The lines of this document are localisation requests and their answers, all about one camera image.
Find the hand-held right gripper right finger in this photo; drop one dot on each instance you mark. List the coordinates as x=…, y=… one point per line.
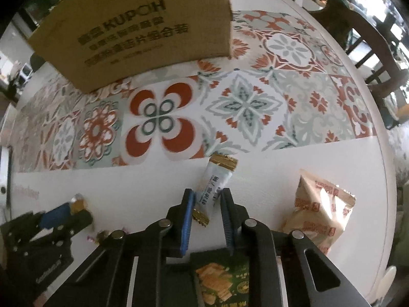
x=227, y=224

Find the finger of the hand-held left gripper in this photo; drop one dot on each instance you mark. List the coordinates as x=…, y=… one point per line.
x=80, y=219
x=56, y=214

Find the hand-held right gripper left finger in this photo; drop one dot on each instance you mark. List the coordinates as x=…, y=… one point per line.
x=188, y=224

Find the round gold-wrapped candy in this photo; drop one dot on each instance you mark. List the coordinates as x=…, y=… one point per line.
x=79, y=204

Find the small white gold-ended snack packet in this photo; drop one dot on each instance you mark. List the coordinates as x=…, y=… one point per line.
x=212, y=179

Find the brown cardboard box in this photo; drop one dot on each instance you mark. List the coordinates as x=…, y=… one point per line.
x=143, y=32

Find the green cracker-print snack packet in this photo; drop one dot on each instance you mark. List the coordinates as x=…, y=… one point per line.
x=220, y=278

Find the beige crinkled snack bag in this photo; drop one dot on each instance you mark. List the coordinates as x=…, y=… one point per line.
x=319, y=211

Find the patterned floral table runner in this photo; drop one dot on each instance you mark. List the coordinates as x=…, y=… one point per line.
x=249, y=108

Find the dark wooden chair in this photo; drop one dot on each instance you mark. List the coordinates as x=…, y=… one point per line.
x=377, y=38

